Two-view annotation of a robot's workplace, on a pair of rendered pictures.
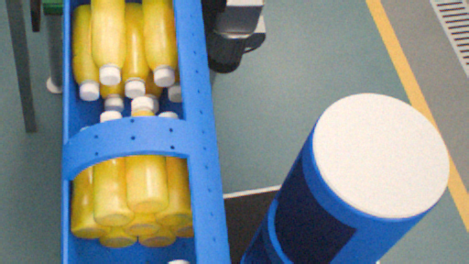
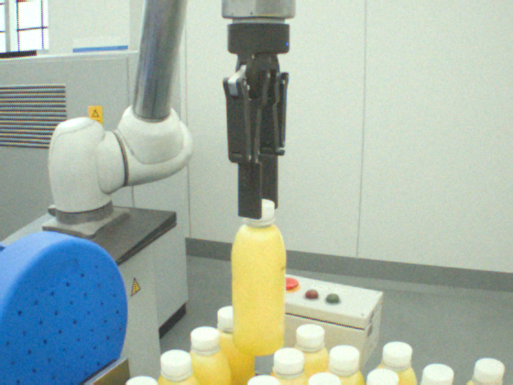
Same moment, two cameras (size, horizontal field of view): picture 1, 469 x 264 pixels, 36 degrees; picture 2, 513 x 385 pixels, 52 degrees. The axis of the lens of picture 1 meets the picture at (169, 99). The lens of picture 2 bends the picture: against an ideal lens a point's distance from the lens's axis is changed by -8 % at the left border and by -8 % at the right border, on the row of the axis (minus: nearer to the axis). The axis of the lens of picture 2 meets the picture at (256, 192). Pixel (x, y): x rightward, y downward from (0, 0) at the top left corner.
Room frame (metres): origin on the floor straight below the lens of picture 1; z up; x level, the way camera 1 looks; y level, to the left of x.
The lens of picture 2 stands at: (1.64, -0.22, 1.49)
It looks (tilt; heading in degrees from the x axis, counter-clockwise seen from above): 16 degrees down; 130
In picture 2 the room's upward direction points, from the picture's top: straight up
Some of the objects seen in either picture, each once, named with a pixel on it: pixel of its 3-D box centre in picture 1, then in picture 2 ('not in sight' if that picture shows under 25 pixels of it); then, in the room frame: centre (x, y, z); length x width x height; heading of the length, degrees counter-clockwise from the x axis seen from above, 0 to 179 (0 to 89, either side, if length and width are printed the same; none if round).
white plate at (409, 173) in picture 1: (380, 153); not in sight; (0.74, -0.44, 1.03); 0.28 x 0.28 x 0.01
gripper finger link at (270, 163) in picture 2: not in sight; (266, 181); (1.20, 0.32, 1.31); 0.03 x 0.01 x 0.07; 13
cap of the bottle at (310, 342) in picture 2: not in sight; (310, 336); (1.26, 0.35, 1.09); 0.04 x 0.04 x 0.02
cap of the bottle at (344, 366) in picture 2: not in sight; (343, 358); (1.33, 0.33, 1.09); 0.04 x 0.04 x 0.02
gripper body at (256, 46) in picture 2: not in sight; (258, 60); (1.21, 0.30, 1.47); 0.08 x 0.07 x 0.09; 103
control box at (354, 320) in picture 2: not in sight; (314, 319); (1.19, 0.46, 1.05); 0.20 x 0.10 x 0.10; 13
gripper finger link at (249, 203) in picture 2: not in sight; (250, 190); (1.21, 0.28, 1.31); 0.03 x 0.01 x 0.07; 13
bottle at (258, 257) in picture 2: not in sight; (258, 283); (1.21, 0.30, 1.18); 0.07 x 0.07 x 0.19
